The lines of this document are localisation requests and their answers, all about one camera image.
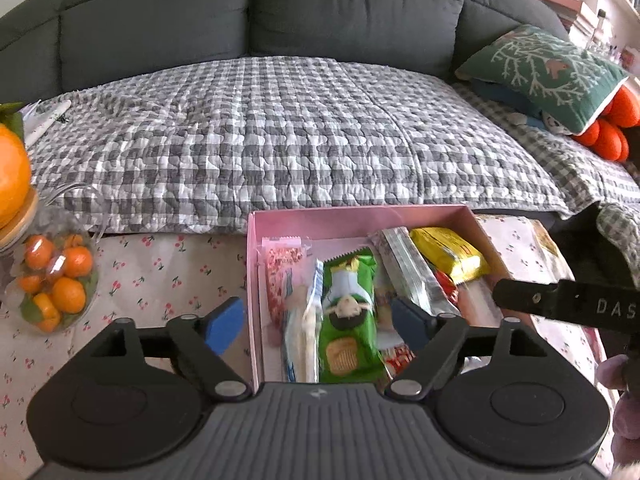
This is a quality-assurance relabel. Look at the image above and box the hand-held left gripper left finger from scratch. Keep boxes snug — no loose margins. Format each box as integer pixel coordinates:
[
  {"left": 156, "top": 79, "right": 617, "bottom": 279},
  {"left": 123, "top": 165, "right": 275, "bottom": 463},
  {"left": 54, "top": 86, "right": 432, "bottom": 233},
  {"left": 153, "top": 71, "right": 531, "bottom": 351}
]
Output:
[{"left": 75, "top": 297, "right": 251, "bottom": 403}]

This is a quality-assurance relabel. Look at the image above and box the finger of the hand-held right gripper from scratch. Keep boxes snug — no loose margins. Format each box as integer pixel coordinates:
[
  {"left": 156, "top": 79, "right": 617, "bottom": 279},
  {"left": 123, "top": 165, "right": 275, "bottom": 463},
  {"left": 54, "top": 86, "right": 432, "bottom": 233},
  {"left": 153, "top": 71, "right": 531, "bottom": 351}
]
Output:
[{"left": 492, "top": 277, "right": 562, "bottom": 319}]

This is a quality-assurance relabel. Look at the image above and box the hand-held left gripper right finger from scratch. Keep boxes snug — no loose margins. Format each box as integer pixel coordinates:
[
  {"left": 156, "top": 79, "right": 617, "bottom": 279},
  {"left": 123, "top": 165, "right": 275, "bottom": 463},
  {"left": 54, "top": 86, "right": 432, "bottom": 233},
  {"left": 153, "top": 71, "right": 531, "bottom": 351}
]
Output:
[{"left": 386, "top": 299, "right": 563, "bottom": 402}]

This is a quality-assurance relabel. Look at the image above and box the silver snack packet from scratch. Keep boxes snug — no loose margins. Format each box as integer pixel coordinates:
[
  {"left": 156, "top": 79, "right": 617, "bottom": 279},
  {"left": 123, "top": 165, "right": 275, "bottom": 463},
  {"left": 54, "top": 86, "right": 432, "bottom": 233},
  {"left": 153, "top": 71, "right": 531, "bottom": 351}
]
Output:
[{"left": 372, "top": 226, "right": 451, "bottom": 311}]

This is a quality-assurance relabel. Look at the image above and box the green snack packet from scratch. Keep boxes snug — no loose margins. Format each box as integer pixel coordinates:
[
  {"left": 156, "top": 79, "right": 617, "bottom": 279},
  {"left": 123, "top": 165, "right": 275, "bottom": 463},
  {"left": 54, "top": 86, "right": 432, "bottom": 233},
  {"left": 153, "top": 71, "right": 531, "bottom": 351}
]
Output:
[{"left": 317, "top": 252, "right": 386, "bottom": 385}]

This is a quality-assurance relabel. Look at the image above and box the white and blue snack packet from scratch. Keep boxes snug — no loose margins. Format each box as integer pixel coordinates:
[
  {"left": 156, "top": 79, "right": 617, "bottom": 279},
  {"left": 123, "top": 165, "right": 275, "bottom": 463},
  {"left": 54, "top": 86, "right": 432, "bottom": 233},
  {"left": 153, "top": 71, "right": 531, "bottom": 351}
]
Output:
[{"left": 280, "top": 259, "right": 326, "bottom": 385}]

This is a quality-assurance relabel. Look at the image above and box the yellow snack packet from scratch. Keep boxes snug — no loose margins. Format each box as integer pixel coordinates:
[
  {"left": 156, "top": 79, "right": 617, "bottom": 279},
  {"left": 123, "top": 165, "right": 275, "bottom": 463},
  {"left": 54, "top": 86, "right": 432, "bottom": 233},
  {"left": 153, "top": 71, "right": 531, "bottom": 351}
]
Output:
[{"left": 410, "top": 226, "right": 492, "bottom": 286}]

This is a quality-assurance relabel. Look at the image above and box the pink cardboard box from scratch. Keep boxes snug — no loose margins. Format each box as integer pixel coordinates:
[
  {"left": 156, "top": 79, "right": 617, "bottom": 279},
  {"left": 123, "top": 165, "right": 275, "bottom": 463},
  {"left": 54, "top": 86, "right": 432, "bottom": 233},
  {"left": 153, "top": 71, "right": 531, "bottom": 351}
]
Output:
[{"left": 247, "top": 204, "right": 538, "bottom": 396}]

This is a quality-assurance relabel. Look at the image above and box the person's right hand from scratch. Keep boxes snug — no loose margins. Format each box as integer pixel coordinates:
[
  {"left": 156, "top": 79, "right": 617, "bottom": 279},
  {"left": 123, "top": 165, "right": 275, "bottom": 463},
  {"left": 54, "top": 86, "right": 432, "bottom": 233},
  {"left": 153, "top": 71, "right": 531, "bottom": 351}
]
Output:
[{"left": 597, "top": 354, "right": 640, "bottom": 442}]

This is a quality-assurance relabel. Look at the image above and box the pink snack packet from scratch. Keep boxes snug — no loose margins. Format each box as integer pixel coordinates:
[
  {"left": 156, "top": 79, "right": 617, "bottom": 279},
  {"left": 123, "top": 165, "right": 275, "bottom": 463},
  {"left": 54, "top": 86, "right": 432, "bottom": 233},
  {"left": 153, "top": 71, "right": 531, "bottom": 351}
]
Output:
[{"left": 261, "top": 237, "right": 307, "bottom": 333}]

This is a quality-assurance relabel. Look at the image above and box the floral tablecloth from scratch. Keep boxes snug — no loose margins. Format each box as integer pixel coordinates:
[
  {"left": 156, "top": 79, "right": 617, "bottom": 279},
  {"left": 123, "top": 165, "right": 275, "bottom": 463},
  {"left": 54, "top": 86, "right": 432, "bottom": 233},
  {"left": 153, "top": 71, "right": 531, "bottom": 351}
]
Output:
[{"left": 0, "top": 215, "right": 621, "bottom": 480}]

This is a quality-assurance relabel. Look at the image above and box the pile of tangerines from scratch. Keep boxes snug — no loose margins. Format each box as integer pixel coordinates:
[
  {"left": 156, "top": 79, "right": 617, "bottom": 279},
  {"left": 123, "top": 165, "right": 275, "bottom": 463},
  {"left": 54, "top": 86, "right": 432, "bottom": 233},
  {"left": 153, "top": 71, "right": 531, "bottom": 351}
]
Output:
[{"left": 17, "top": 232, "right": 97, "bottom": 334}]

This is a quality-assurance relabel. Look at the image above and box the orange plush toy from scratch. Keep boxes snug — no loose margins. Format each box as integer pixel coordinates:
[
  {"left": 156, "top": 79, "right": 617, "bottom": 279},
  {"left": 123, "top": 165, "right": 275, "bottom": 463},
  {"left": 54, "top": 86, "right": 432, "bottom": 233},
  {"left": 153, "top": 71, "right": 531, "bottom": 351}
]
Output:
[{"left": 572, "top": 85, "right": 640, "bottom": 163}]

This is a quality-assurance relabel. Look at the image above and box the white plush toy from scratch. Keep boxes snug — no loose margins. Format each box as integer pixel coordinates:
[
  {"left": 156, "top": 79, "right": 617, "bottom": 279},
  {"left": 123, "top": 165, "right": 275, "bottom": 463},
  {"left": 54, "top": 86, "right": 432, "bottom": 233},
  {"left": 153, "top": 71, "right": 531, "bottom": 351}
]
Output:
[{"left": 542, "top": 112, "right": 577, "bottom": 136}]

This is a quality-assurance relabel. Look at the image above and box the blue cushion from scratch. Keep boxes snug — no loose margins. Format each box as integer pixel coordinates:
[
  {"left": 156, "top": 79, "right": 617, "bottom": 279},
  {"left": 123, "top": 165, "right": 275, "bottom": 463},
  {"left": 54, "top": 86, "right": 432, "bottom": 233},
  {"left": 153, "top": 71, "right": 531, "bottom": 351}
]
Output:
[{"left": 472, "top": 80, "right": 547, "bottom": 129}]

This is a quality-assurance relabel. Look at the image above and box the grey checked blanket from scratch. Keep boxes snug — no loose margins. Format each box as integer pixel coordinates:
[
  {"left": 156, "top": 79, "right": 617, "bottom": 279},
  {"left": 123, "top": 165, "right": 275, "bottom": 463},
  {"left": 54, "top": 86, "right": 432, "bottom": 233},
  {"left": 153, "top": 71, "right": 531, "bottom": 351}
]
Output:
[{"left": 22, "top": 55, "right": 640, "bottom": 261}]

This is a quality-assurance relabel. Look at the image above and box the clear glass bowl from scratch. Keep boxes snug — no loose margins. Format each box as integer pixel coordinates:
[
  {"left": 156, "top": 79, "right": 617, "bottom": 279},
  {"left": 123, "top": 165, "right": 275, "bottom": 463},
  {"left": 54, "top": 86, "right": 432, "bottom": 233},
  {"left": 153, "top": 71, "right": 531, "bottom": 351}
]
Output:
[{"left": 0, "top": 182, "right": 109, "bottom": 337}]

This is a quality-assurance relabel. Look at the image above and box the green embroidered cushion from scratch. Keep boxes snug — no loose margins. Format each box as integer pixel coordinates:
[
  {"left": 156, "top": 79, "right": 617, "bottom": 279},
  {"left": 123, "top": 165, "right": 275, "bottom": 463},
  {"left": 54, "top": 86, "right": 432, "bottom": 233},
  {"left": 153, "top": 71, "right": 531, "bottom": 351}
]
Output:
[{"left": 455, "top": 24, "right": 630, "bottom": 136}]

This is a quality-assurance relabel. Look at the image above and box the large orange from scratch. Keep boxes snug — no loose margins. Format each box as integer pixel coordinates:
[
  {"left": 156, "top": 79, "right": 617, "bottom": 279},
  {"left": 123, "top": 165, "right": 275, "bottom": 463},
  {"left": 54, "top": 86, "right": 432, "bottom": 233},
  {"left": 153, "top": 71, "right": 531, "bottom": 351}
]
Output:
[{"left": 0, "top": 102, "right": 34, "bottom": 231}]

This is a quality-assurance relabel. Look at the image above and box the white pen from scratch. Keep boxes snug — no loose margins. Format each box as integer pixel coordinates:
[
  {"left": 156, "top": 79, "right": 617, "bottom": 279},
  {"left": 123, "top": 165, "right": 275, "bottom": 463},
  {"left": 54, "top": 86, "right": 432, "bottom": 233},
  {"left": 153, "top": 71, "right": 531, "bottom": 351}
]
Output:
[{"left": 22, "top": 100, "right": 74, "bottom": 149}]

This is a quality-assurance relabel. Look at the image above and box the clear bottle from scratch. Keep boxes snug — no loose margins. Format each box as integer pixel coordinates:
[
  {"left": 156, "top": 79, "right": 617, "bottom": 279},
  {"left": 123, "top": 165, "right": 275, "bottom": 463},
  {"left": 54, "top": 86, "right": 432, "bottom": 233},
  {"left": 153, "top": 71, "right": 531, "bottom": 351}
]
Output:
[{"left": 592, "top": 9, "right": 614, "bottom": 52}]

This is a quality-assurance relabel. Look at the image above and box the stack of books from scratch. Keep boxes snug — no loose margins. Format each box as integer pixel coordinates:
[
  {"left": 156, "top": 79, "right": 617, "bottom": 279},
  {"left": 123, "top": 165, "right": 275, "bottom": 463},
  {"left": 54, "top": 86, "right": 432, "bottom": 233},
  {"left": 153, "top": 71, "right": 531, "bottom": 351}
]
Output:
[{"left": 537, "top": 0, "right": 597, "bottom": 37}]

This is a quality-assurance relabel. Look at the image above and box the white bookshelf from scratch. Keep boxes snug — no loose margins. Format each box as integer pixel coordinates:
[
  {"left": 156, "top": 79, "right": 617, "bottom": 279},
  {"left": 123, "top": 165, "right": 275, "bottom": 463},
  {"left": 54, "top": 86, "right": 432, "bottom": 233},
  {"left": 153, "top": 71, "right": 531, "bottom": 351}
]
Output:
[{"left": 565, "top": 0, "right": 640, "bottom": 81}]

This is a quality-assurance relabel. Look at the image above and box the dark grey sofa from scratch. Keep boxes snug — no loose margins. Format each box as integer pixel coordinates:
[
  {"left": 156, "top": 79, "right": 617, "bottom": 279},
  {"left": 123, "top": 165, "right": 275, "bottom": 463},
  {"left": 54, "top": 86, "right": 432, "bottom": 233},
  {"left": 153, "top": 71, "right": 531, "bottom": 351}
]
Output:
[{"left": 0, "top": 0, "right": 640, "bottom": 283}]

